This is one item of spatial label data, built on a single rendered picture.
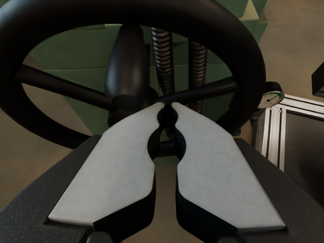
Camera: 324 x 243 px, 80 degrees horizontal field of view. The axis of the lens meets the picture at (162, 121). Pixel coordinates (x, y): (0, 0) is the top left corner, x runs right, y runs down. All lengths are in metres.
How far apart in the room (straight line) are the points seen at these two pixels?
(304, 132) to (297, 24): 1.17
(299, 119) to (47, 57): 1.01
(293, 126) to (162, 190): 0.68
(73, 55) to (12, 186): 0.97
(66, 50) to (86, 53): 0.04
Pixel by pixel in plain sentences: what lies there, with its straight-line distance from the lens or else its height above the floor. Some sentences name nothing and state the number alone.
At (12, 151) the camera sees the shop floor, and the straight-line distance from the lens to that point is 1.39.
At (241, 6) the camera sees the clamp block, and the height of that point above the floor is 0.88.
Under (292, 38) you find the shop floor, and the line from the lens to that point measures 1.89.
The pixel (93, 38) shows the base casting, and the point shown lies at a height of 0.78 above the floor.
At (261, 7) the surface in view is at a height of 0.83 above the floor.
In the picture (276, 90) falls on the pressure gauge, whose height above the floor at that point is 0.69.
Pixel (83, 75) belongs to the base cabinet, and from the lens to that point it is 0.47.
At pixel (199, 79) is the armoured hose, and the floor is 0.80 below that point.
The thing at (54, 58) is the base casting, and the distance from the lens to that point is 0.46.
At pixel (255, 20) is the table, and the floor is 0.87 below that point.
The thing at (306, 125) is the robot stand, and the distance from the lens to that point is 1.11.
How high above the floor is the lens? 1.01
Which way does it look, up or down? 61 degrees down
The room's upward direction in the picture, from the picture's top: 3 degrees counter-clockwise
